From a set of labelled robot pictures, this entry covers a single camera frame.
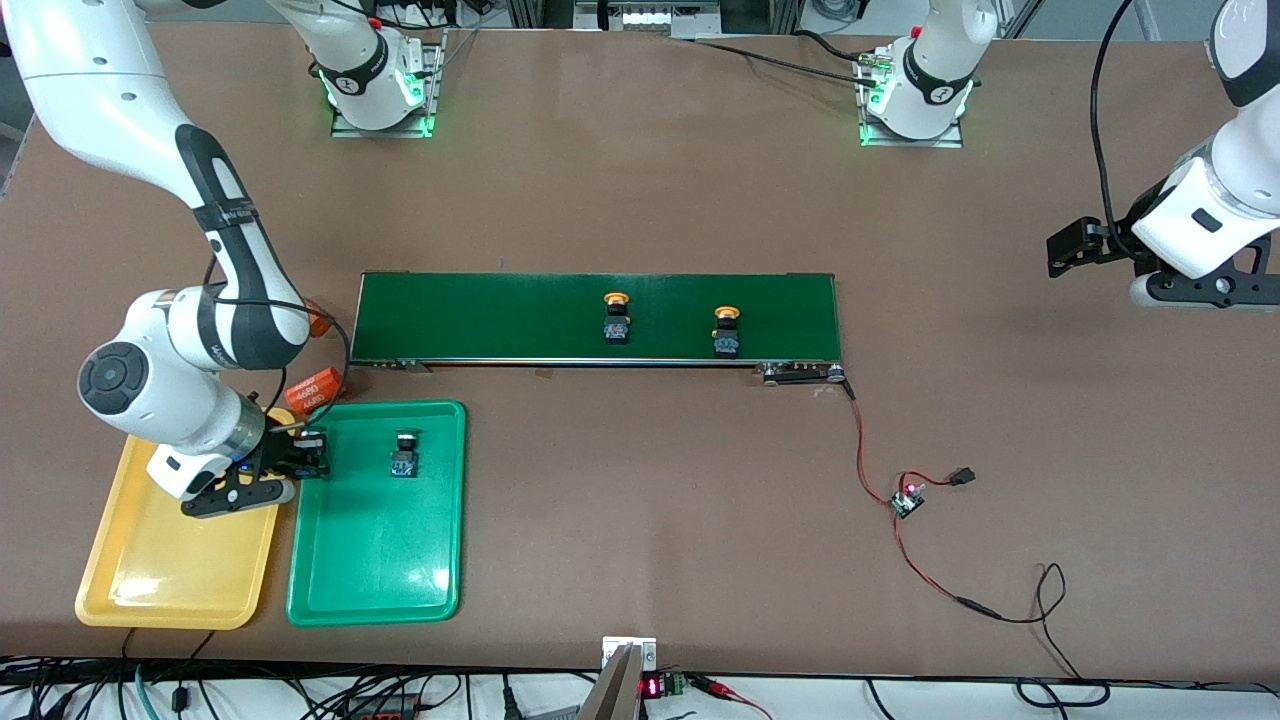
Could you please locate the aluminium frame rack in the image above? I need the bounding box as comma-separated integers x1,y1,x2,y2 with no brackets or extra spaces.
505,0,801,41

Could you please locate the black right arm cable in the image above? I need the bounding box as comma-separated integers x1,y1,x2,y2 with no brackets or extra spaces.
200,255,353,436

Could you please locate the green plastic tray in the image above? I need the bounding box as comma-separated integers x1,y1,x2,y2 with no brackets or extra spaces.
285,399,469,628

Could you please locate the yellow plastic tray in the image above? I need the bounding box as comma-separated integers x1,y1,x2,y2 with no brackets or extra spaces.
75,403,298,631

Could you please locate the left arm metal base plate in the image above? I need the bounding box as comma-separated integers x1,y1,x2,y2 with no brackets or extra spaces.
858,45,966,149

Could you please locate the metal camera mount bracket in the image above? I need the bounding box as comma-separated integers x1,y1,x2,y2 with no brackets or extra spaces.
578,636,659,720

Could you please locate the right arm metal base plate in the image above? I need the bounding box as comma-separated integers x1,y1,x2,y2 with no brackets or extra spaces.
330,30,447,139

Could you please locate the green conveyor belt unit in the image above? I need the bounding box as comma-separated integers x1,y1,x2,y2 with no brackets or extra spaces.
347,270,853,391

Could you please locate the black cable on table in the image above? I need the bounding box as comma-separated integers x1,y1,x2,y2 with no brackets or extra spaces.
690,30,881,86

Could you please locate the red black power cable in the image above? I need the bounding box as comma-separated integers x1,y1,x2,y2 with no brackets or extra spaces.
893,513,1111,709

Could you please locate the black plug with red wire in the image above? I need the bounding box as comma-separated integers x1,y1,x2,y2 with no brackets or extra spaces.
900,466,978,491

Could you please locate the red black motor wire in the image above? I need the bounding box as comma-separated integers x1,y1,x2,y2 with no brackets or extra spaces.
845,383,901,504

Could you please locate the red clip lead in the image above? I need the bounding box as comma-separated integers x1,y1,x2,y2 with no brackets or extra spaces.
690,675,773,720

